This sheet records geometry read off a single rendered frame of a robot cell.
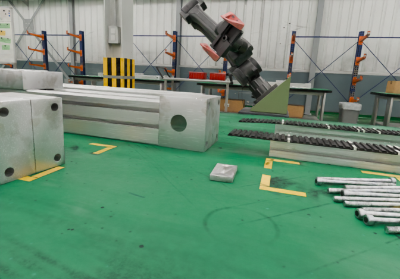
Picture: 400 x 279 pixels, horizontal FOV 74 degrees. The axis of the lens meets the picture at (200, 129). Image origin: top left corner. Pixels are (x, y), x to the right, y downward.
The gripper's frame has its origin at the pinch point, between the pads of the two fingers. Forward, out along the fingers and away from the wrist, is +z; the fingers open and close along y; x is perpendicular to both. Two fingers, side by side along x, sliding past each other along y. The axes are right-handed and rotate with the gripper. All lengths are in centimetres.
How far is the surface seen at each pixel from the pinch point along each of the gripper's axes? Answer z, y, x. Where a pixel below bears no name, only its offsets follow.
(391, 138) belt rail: -1, 11, 51
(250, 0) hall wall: -665, 21, -397
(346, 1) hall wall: -735, 166, -209
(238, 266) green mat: 52, -1, 47
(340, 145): 21, 5, 46
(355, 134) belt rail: 0.5, 6.3, 46.2
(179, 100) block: 30.9, -7.1, 23.2
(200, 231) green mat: 50, -4, 44
